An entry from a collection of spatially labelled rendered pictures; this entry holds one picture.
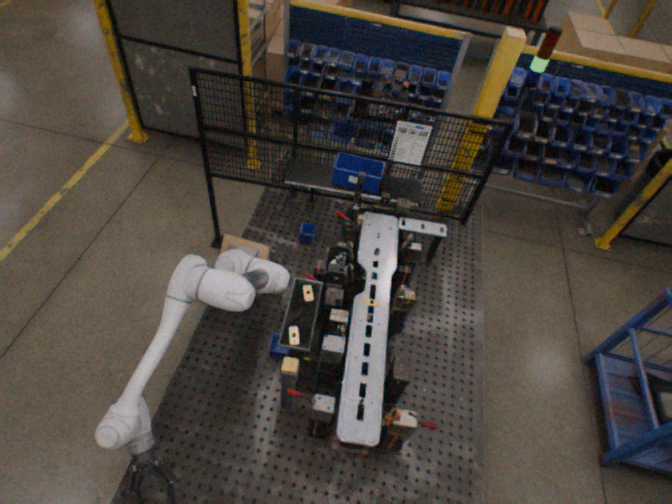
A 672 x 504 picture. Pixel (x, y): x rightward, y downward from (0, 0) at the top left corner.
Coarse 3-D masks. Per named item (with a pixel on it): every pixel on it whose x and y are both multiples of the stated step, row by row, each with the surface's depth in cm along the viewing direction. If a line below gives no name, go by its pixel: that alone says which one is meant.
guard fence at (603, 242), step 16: (656, 176) 356; (656, 192) 365; (640, 208) 381; (656, 208) 378; (624, 224) 394; (640, 224) 394; (656, 224) 391; (608, 240) 412; (640, 240) 406; (656, 240) 405
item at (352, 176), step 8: (336, 160) 274; (344, 160) 282; (352, 160) 281; (360, 160) 279; (368, 160) 278; (336, 168) 268; (344, 168) 287; (352, 168) 286; (360, 168) 284; (368, 168) 283; (376, 168) 281; (336, 176) 273; (344, 176) 272; (352, 176) 270; (368, 176) 267; (376, 176) 286; (344, 184) 277; (352, 184) 275; (368, 184) 272; (376, 184) 271; (376, 192) 276
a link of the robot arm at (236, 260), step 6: (228, 252) 226; (234, 252) 228; (240, 252) 234; (222, 258) 222; (228, 258) 222; (234, 258) 223; (240, 258) 226; (246, 258) 228; (216, 264) 223; (222, 264) 222; (228, 264) 221; (234, 264) 222; (240, 264) 225; (246, 264) 226; (222, 270) 222; (228, 270) 221; (234, 270) 222; (240, 270) 225
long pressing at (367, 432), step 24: (384, 216) 269; (360, 240) 253; (384, 240) 256; (360, 264) 242; (384, 264) 244; (384, 288) 234; (360, 312) 222; (384, 312) 224; (360, 336) 213; (384, 336) 215; (360, 360) 205; (384, 360) 207; (336, 432) 183; (360, 432) 184
